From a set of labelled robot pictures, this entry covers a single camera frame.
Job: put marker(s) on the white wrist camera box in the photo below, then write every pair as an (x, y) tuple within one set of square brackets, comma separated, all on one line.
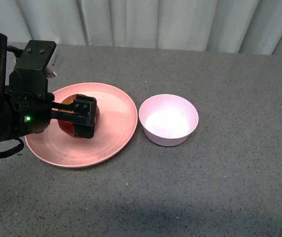
[(54, 63)]

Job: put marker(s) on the light pink bowl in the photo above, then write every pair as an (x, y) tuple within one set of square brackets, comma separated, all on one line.
[(167, 119)]

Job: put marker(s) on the black gripper finger apple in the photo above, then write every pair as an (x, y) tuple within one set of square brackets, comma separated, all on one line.
[(81, 112)]

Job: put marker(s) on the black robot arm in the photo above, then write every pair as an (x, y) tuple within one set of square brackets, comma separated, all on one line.
[(7, 63)]

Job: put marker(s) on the grey-white curtain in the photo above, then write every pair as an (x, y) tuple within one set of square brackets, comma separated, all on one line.
[(233, 26)]

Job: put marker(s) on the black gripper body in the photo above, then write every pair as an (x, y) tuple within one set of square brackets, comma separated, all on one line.
[(28, 87)]

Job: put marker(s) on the red apple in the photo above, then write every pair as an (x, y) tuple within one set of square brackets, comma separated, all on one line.
[(68, 127)]

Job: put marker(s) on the pink plate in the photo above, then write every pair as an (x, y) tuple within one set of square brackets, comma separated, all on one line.
[(116, 126)]

